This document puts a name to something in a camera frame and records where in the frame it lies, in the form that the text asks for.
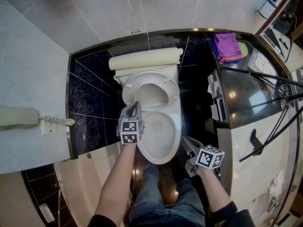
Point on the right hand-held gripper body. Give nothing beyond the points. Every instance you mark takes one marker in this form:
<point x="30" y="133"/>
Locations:
<point x="208" y="157"/>

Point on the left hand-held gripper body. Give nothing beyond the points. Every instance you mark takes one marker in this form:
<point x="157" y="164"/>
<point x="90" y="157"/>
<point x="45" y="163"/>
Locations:
<point x="129" y="128"/>

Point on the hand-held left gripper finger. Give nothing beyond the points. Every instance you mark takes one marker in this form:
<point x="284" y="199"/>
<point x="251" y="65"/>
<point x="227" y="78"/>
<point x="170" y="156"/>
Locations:
<point x="123" y="113"/>
<point x="139" y="113"/>

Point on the white toilet seat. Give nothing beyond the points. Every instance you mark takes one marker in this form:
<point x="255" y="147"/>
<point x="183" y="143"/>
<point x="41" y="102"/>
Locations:
<point x="174" y="91"/>

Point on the person's left forearm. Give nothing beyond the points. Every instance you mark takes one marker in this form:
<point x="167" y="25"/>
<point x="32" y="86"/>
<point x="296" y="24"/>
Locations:
<point x="116" y="185"/>

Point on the person's right forearm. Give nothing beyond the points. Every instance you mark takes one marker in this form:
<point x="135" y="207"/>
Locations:
<point x="213" y="188"/>

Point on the white toilet lid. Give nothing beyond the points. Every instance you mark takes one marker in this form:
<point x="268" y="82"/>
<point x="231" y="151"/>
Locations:
<point x="151" y="93"/>

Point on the white toilet bowl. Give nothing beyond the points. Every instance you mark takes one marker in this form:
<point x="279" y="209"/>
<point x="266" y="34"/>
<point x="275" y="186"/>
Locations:
<point x="161" y="155"/>

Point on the chrome toilet paper holder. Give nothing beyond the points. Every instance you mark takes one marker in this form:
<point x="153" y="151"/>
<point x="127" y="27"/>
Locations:
<point x="217" y="96"/>

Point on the marble vanity counter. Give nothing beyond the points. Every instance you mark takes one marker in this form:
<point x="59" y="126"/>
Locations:
<point x="248" y="174"/>

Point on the black stand on counter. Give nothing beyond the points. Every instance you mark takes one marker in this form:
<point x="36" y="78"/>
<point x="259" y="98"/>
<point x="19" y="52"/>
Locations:
<point x="256" y="143"/>

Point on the person's legs in blue jeans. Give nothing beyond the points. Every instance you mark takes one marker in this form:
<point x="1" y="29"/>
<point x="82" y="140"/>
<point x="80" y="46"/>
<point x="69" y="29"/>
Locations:
<point x="151" y="193"/>

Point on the rolled cream bath mat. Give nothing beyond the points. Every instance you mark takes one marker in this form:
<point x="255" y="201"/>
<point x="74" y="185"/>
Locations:
<point x="144" y="59"/>

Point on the black wristband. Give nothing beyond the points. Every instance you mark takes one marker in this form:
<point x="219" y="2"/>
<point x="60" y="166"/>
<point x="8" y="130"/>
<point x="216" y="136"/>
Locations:
<point x="223" y="210"/>

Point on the white bathtub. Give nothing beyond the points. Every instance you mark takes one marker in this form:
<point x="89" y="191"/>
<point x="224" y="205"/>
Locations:
<point x="80" y="181"/>

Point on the crumpled white tissue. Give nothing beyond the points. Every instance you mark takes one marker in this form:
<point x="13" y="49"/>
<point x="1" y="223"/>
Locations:
<point x="277" y="183"/>

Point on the chrome sink faucet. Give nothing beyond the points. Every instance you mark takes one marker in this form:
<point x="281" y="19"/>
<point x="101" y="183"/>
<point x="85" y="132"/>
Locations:
<point x="274" y="203"/>

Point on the blue cloth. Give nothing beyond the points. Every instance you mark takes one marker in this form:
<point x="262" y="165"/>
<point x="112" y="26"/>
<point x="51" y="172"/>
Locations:
<point x="215" y="51"/>

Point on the black tripod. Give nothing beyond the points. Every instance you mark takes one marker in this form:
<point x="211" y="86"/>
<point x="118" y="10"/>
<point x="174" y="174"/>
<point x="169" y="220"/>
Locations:
<point x="287" y="96"/>

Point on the chrome grab bar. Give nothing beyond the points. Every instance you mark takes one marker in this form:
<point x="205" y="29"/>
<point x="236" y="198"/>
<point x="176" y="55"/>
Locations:
<point x="58" y="204"/>

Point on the purple cloth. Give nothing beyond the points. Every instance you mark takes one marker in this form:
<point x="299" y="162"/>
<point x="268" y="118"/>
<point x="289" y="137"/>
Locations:
<point x="227" y="46"/>

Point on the white folded card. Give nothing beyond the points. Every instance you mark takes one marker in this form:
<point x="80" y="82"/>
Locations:
<point x="259" y="60"/>

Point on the green dish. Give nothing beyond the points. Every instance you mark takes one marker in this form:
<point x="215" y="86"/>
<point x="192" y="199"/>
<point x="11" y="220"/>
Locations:
<point x="243" y="48"/>

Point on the white soap dish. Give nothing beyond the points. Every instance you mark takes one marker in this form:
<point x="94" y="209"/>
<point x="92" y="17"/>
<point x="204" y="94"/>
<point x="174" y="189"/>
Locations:
<point x="47" y="213"/>

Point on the wood-framed mirror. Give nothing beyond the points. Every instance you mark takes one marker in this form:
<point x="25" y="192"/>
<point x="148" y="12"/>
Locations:
<point x="284" y="20"/>

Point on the white phone wall plate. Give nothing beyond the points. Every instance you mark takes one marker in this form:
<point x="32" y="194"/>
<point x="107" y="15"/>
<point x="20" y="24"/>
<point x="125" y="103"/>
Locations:
<point x="48" y="129"/>

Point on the beige wall telephone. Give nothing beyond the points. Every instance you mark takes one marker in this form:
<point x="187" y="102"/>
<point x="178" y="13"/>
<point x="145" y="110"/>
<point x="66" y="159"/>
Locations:
<point x="19" y="118"/>

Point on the white bottle in wall holder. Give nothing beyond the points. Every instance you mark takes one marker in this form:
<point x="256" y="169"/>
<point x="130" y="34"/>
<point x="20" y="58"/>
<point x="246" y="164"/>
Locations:
<point x="266" y="7"/>

